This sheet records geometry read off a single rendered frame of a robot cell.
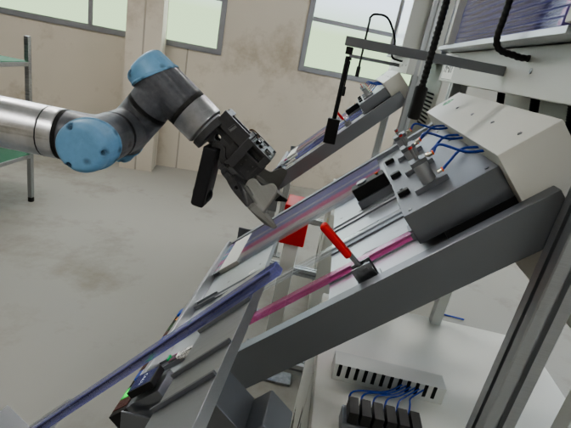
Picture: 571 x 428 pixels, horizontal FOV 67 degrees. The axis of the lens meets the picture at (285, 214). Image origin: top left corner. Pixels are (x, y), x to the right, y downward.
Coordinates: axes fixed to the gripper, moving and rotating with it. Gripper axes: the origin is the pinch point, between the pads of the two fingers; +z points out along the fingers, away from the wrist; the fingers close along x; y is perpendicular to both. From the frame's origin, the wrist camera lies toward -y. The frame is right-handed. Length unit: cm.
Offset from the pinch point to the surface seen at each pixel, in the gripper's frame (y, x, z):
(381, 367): -13.0, 12.4, 44.8
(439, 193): 24.1, -15.7, 9.8
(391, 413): -11.5, -3.4, 44.1
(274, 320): -64, 83, 45
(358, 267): 9.4, -18.0, 10.2
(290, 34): 7, 362, -64
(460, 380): -4, 21, 66
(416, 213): 20.2, -17.1, 9.5
